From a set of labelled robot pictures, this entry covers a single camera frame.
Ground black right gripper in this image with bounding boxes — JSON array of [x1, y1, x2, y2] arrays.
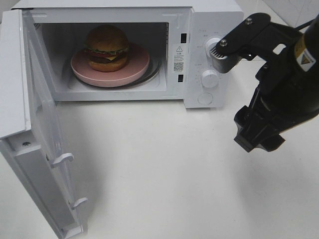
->
[[234, 22, 319, 152]]

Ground round white door button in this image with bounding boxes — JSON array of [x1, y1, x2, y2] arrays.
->
[[198, 93, 213, 105]]

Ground pink round plate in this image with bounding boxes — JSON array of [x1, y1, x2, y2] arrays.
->
[[71, 43, 150, 88]]

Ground burger with lettuce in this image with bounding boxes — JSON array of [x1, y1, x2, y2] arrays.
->
[[85, 25, 129, 72]]

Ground white microwave door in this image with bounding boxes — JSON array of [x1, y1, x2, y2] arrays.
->
[[0, 9, 87, 239]]

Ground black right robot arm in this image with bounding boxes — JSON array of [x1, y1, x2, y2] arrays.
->
[[234, 18, 319, 152]]

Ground lower white microwave knob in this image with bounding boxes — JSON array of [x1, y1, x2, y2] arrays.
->
[[201, 70, 219, 88]]

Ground white microwave knob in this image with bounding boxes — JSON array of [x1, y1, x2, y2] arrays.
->
[[201, 70, 219, 88], [205, 36, 221, 58]]

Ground upper white microwave knob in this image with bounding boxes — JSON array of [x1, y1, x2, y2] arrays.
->
[[205, 36, 221, 58]]

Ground white warning label sticker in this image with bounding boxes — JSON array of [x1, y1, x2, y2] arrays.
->
[[172, 44, 185, 73]]

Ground glass microwave turntable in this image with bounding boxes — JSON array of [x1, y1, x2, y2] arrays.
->
[[110, 59, 160, 88]]

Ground white microwave oven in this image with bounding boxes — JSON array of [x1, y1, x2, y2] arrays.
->
[[11, 0, 244, 108]]

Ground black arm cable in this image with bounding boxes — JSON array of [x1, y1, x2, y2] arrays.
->
[[295, 21, 312, 32]]

